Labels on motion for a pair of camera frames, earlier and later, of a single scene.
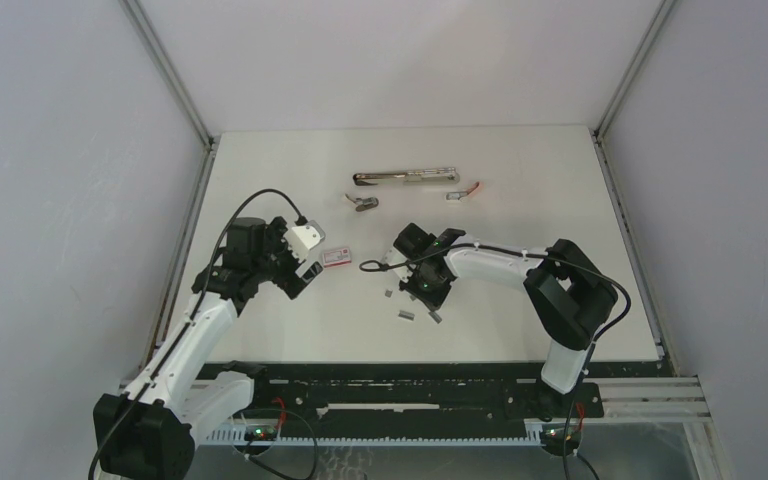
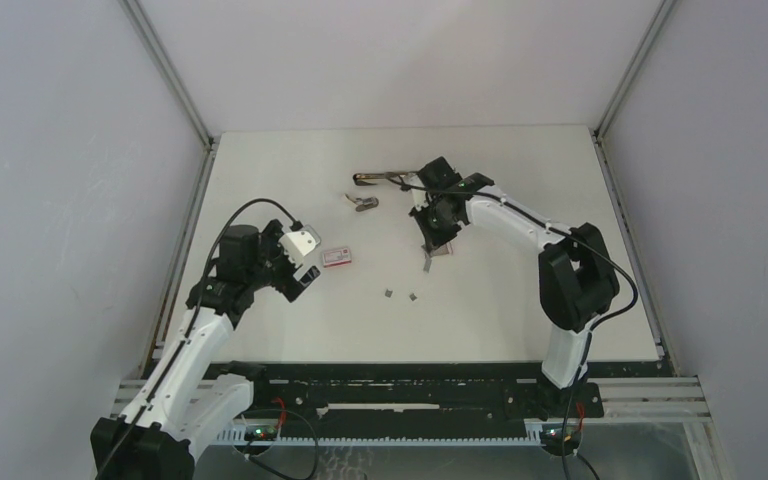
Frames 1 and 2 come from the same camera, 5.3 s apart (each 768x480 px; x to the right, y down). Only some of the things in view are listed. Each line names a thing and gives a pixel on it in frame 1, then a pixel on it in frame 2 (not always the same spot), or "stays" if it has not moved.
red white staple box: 337,257 stays
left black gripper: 286,282 stays
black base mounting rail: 460,396 stays
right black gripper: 433,300 to 433,239
